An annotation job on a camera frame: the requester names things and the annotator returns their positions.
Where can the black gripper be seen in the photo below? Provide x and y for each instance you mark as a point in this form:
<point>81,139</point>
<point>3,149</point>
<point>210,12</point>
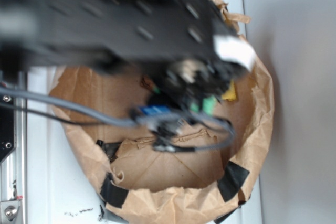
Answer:
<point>178,84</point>

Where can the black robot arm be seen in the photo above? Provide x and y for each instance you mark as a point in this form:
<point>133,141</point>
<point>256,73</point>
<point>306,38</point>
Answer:
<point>186,46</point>

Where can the brown wood bark piece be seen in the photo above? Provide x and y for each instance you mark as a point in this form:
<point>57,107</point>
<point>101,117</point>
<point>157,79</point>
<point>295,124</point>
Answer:
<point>147,83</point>

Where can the white plastic tray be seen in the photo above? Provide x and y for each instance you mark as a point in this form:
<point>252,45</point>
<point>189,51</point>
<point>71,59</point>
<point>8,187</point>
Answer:
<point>57,189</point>

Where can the yellow microfibre cloth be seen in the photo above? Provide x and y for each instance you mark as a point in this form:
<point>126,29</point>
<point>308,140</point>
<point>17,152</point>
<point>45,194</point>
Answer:
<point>230,94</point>

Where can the black metal bracket plate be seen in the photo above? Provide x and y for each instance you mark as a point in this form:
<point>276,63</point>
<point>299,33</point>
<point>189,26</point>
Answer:
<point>8,127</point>

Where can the green rectangular block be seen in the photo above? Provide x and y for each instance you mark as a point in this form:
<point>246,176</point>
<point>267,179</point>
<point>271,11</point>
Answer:
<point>206,105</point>

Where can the brown paper bag container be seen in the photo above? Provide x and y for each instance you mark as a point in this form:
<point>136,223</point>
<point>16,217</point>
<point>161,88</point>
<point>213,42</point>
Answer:
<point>141,185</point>

